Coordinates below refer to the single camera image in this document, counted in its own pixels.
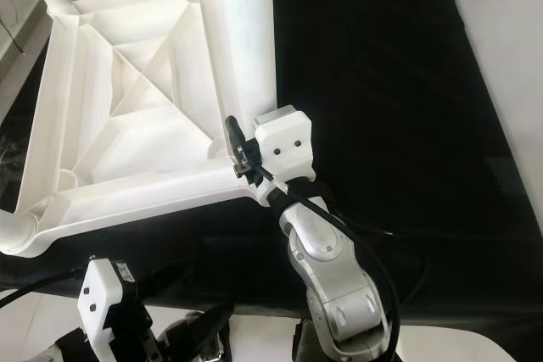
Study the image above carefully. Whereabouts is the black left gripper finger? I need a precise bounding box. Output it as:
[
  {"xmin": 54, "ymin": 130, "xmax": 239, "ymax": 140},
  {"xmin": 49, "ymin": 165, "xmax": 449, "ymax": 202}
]
[{"xmin": 178, "ymin": 301, "xmax": 235, "ymax": 356}]

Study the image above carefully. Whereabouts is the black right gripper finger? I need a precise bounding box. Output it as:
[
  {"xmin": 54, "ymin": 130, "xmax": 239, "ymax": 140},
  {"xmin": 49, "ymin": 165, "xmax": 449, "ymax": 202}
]
[{"xmin": 224, "ymin": 116, "xmax": 252, "ymax": 168}]

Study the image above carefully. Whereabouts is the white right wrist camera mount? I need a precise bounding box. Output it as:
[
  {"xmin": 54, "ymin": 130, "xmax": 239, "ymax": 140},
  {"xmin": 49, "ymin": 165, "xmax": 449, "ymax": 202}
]
[{"xmin": 253, "ymin": 105, "xmax": 316, "ymax": 203}]

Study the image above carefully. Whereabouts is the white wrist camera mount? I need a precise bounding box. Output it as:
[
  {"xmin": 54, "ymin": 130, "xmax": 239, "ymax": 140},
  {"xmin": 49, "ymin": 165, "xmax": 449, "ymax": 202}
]
[
  {"xmin": 253, "ymin": 105, "xmax": 316, "ymax": 203},
  {"xmin": 78, "ymin": 258, "xmax": 137, "ymax": 362}
]

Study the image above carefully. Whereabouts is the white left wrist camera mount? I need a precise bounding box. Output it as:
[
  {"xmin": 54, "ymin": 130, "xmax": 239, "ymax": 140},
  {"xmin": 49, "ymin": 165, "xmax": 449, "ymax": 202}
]
[{"xmin": 78, "ymin": 258, "xmax": 137, "ymax": 362}]

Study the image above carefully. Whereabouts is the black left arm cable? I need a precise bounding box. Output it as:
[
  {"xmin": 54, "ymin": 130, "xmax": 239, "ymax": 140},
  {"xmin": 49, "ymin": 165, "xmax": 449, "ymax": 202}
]
[{"xmin": 0, "ymin": 269, "xmax": 90, "ymax": 308}]

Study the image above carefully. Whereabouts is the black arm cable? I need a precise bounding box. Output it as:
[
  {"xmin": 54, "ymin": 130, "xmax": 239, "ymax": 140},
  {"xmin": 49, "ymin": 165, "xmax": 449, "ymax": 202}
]
[
  {"xmin": 0, "ymin": 269, "xmax": 90, "ymax": 308},
  {"xmin": 259, "ymin": 163, "xmax": 429, "ymax": 354}
]

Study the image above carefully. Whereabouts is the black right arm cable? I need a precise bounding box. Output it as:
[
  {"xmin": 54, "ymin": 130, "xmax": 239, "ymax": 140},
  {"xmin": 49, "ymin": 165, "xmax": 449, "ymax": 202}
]
[{"xmin": 259, "ymin": 163, "xmax": 429, "ymax": 354}]

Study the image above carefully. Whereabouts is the black wall cable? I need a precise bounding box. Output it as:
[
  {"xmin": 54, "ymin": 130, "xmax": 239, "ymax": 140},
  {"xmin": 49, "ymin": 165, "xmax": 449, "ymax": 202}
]
[{"xmin": 0, "ymin": 0, "xmax": 35, "ymax": 62}]

